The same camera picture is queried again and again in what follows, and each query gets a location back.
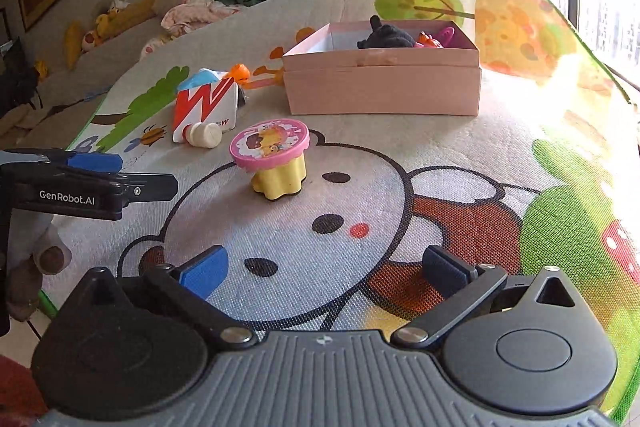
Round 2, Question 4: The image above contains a small white bottle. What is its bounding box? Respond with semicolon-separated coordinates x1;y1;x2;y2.
184;123;222;149

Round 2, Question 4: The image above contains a pink cardboard box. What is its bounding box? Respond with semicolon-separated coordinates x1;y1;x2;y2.
282;20;482;116

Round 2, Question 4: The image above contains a gloved left hand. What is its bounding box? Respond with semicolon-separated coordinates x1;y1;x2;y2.
6;210;72;322

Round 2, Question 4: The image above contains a red white W box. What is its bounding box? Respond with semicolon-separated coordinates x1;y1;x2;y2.
172;72;239;143

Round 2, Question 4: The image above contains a pink floral cloth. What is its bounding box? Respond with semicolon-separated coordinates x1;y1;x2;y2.
140;0;244;60

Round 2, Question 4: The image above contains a yellow plush toy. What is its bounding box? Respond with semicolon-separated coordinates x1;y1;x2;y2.
63;0;156;71

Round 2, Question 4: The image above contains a pink yellow stool toy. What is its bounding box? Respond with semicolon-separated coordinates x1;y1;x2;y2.
229;118;310;201

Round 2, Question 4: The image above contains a colourful cartoon play mat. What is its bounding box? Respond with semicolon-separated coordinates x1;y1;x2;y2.
44;0;639;421

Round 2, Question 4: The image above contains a blue tissue pack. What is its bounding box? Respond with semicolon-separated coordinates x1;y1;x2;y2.
176;69;226;92

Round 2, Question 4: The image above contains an orange plastic shell toy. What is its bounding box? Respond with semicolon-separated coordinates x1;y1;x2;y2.
229;63;250;87

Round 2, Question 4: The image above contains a pink plastic basket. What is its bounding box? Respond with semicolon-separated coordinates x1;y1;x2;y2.
434;25;456;48

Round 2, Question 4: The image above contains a black plush toy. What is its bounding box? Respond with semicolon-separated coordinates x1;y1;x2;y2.
357;14;418;49

